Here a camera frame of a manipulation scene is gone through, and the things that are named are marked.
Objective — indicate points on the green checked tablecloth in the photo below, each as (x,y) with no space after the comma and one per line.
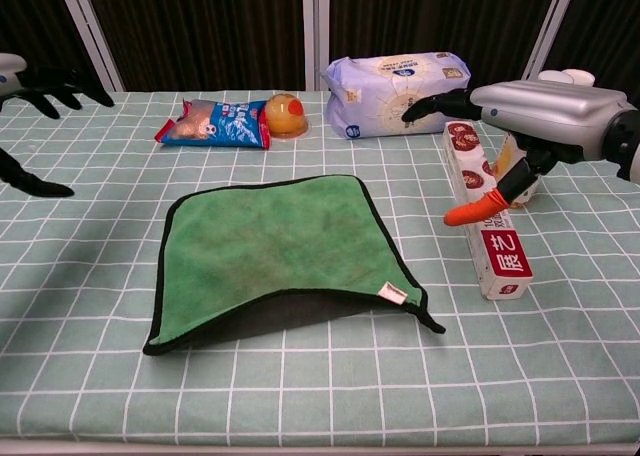
(100,256)

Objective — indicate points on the tea bottle white cap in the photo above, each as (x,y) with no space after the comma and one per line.
(506,158)

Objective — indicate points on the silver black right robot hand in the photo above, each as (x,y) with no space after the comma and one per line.
(550,111)

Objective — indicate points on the long white cling film box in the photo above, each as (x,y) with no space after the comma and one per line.
(502,261)

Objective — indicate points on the white partition post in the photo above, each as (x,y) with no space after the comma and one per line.
(550,26)
(90,31)
(316,31)

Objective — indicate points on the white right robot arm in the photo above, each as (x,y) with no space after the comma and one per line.
(625,143)

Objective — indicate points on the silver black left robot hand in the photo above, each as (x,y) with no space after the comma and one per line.
(45,83)

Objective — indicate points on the blue snack bag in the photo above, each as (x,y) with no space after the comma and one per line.
(220,123)

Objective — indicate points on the lavender tissue pack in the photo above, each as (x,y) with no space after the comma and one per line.
(380,91)

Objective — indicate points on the yellow fruit jelly cup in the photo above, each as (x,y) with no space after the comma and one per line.
(285,118)

